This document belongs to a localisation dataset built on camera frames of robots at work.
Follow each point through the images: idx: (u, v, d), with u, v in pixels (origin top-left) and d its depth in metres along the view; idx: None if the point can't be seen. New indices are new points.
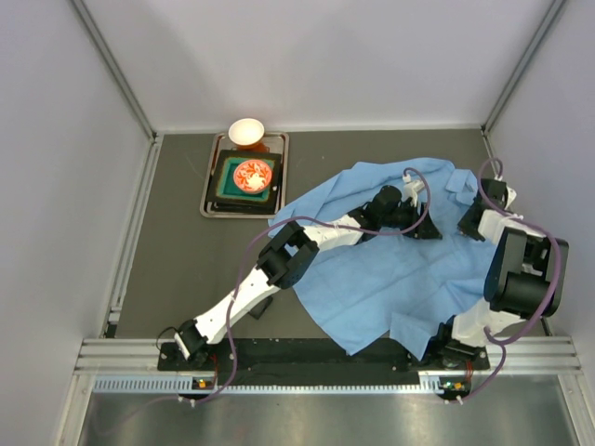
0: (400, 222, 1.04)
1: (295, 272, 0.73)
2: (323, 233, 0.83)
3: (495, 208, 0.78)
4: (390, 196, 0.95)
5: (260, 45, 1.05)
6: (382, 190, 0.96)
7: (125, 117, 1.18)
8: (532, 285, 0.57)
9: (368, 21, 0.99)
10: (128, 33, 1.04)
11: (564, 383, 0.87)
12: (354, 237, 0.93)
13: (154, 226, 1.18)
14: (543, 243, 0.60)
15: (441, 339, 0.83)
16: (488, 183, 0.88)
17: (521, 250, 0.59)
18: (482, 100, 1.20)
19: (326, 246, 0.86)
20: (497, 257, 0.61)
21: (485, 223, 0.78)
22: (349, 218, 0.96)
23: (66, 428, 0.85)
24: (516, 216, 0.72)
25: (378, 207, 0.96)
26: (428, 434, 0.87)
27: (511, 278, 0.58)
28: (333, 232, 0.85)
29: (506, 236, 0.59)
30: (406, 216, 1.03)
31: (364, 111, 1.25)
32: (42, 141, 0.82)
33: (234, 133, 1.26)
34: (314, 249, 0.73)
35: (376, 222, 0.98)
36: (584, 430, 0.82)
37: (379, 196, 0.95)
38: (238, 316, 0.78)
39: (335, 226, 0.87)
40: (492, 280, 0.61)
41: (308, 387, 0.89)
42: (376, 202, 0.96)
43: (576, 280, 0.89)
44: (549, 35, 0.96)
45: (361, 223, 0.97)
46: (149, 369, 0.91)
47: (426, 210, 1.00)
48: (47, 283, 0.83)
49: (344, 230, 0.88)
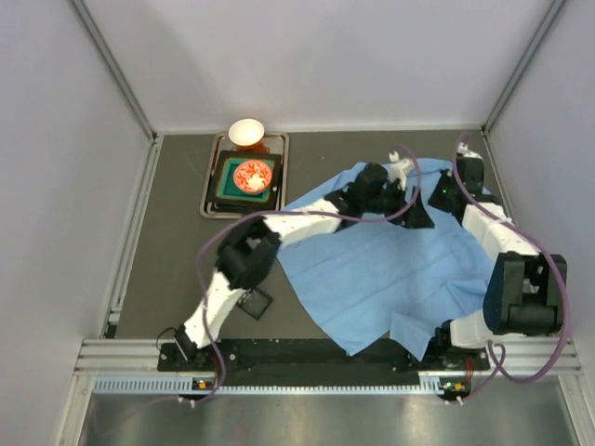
0: (387, 205, 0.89)
1: (254, 268, 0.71)
2: (290, 223, 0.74)
3: (474, 204, 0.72)
4: (372, 176, 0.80)
5: (260, 45, 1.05)
6: (363, 169, 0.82)
7: (125, 118, 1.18)
8: (537, 310, 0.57)
9: (367, 22, 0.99)
10: (128, 34, 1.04)
11: (565, 384, 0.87)
12: (333, 224, 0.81)
13: (154, 227, 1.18)
14: (539, 260, 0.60)
15: (441, 343, 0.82)
16: (463, 164, 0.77)
17: (521, 278, 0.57)
18: (482, 100, 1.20)
19: (297, 238, 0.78)
20: (495, 285, 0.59)
21: (469, 221, 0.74)
22: (323, 203, 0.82)
23: (67, 429, 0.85)
24: (502, 218, 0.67)
25: (361, 190, 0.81)
26: (429, 434, 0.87)
27: (515, 308, 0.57)
28: (302, 223, 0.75)
29: (504, 266, 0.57)
30: (392, 201, 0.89)
31: (365, 111, 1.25)
32: (43, 141, 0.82)
33: (234, 134, 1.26)
34: (275, 242, 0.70)
35: (359, 206, 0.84)
36: (584, 431, 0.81)
37: (363, 176, 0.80)
38: (218, 320, 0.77)
39: (305, 213, 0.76)
40: (493, 308, 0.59)
41: (308, 388, 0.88)
42: (358, 182, 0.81)
43: (577, 281, 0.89)
44: (548, 35, 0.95)
45: (339, 208, 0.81)
46: (149, 370, 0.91)
47: (416, 190, 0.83)
48: (47, 283, 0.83)
49: (317, 217, 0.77)
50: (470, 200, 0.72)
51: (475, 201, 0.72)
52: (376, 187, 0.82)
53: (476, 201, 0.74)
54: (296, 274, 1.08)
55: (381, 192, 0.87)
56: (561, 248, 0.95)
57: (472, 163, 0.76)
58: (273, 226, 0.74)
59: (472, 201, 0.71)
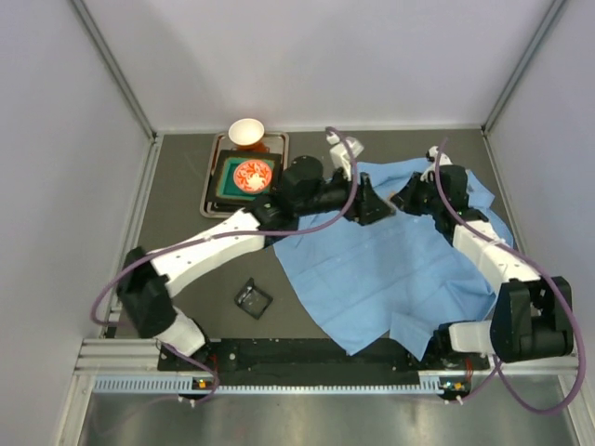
0: (333, 202, 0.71)
1: (150, 318, 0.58)
2: (187, 257, 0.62)
3: (464, 225, 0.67)
4: (303, 173, 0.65)
5: (260, 45, 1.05)
6: (291, 165, 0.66)
7: (125, 118, 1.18)
8: (548, 336, 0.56)
9: (367, 22, 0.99)
10: (127, 34, 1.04)
11: (564, 383, 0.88)
12: (255, 242, 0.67)
13: (154, 227, 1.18)
14: (542, 282, 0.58)
15: (441, 346, 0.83)
16: (448, 178, 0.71)
17: (528, 308, 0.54)
18: (482, 100, 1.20)
19: (207, 268, 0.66)
20: (502, 316, 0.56)
21: (460, 242, 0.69)
22: (243, 216, 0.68)
23: (66, 428, 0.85)
24: (497, 241, 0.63)
25: (288, 193, 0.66)
26: (429, 434, 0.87)
27: (525, 339, 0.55)
28: (204, 253, 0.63)
29: (510, 299, 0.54)
30: (338, 195, 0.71)
31: (365, 111, 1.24)
32: (42, 141, 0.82)
33: (234, 134, 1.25)
34: (162, 289, 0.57)
35: (292, 212, 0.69)
36: (584, 430, 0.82)
37: (287, 176, 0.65)
38: (177, 342, 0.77)
39: (207, 239, 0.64)
40: (500, 338, 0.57)
41: (308, 388, 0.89)
42: (284, 185, 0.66)
43: (577, 281, 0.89)
44: (548, 35, 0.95)
45: (265, 218, 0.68)
46: (149, 370, 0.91)
47: (353, 183, 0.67)
48: (47, 283, 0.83)
49: (225, 241, 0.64)
50: (459, 220, 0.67)
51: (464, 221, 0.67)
52: (310, 186, 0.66)
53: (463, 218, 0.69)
54: (296, 273, 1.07)
55: (320, 188, 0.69)
56: (561, 248, 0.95)
57: (457, 178, 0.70)
58: (165, 264, 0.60)
59: (462, 222, 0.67)
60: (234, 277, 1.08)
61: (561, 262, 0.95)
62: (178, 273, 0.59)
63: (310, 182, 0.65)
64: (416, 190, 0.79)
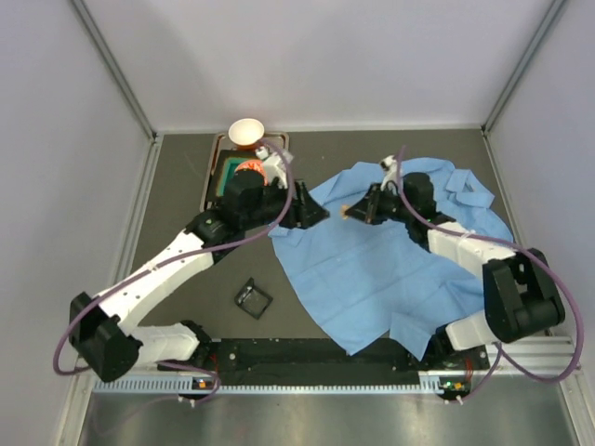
0: (272, 211, 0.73)
1: (109, 361, 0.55)
2: (134, 292, 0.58)
3: (436, 227, 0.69)
4: (247, 182, 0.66)
5: (260, 45, 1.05)
6: (233, 177, 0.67)
7: (125, 118, 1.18)
8: (542, 308, 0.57)
9: (368, 22, 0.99)
10: (127, 33, 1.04)
11: (564, 383, 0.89)
12: (206, 260, 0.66)
13: (154, 227, 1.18)
14: (519, 258, 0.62)
15: (441, 347, 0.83)
16: (416, 190, 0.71)
17: (512, 282, 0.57)
18: (482, 100, 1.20)
19: (159, 297, 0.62)
20: (492, 297, 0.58)
21: (436, 245, 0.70)
22: (187, 235, 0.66)
23: (66, 428, 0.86)
24: (468, 232, 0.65)
25: (233, 204, 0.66)
26: (429, 434, 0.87)
27: (520, 313, 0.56)
28: (152, 283, 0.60)
29: (494, 277, 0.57)
30: (275, 206, 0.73)
31: (365, 111, 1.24)
32: (42, 141, 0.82)
33: (234, 133, 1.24)
34: (113, 332, 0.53)
35: (237, 223, 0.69)
36: (584, 430, 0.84)
37: (233, 186, 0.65)
38: (168, 355, 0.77)
39: (152, 269, 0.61)
40: (497, 321, 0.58)
41: (308, 388, 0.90)
42: (230, 197, 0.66)
43: (577, 281, 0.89)
44: (548, 35, 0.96)
45: (211, 234, 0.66)
46: (149, 369, 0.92)
47: (290, 186, 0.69)
48: (47, 283, 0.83)
49: (170, 267, 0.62)
50: (432, 225, 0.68)
51: (434, 224, 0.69)
52: (253, 196, 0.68)
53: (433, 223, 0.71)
54: (296, 273, 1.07)
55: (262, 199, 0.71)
56: (561, 247, 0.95)
57: (424, 189, 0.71)
58: (112, 306, 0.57)
59: (432, 227, 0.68)
60: (234, 277, 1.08)
61: (560, 262, 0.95)
62: (127, 311, 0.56)
63: (254, 190, 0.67)
64: (380, 203, 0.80)
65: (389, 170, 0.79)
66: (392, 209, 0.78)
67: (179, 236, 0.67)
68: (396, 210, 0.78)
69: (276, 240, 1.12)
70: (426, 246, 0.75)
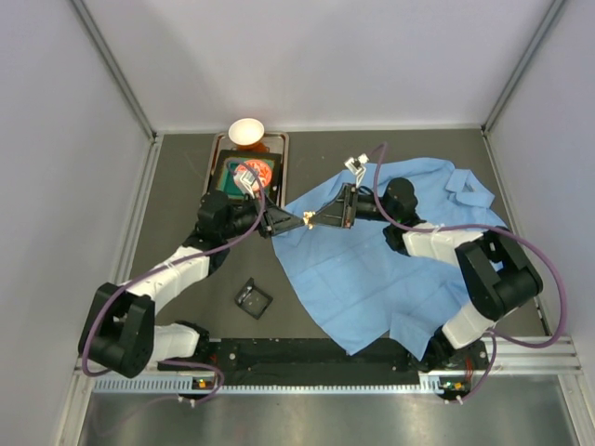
0: (245, 225, 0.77)
1: (137, 345, 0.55)
2: (155, 280, 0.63)
3: (412, 229, 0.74)
4: (214, 205, 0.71)
5: (260, 45, 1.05)
6: (201, 204, 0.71)
7: (125, 117, 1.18)
8: (522, 278, 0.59)
9: (368, 23, 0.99)
10: (126, 34, 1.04)
11: (564, 383, 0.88)
12: (204, 266, 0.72)
13: (154, 226, 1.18)
14: (489, 237, 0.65)
15: (439, 351, 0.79)
16: (399, 203, 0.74)
17: (486, 259, 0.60)
18: (482, 100, 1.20)
19: (172, 292, 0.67)
20: (471, 278, 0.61)
21: (415, 246, 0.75)
22: (184, 249, 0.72)
23: (66, 428, 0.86)
24: (438, 227, 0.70)
25: (209, 226, 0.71)
26: (428, 433, 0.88)
27: (499, 286, 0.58)
28: (169, 276, 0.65)
29: (467, 256, 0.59)
30: (250, 216, 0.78)
31: (366, 111, 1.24)
32: (42, 142, 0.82)
33: (234, 133, 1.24)
34: (147, 306, 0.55)
35: (220, 239, 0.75)
36: (584, 431, 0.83)
37: (204, 213, 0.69)
38: (174, 352, 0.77)
39: (168, 265, 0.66)
40: (482, 299, 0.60)
41: (308, 388, 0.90)
42: (204, 222, 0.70)
43: (576, 281, 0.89)
44: (549, 35, 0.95)
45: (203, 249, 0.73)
46: (149, 369, 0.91)
47: (261, 199, 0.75)
48: (47, 284, 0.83)
49: (183, 266, 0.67)
50: (405, 229, 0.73)
51: (410, 229, 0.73)
52: (223, 214, 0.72)
53: (409, 226, 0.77)
54: (296, 273, 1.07)
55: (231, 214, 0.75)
56: (561, 248, 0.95)
57: (410, 202, 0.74)
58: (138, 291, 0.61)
59: (407, 229, 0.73)
60: (234, 277, 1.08)
61: (559, 262, 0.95)
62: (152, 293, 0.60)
63: (223, 209, 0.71)
64: (358, 205, 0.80)
65: (361, 171, 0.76)
66: (373, 210, 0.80)
67: (180, 246, 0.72)
68: (376, 210, 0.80)
69: (277, 240, 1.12)
70: (405, 250, 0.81)
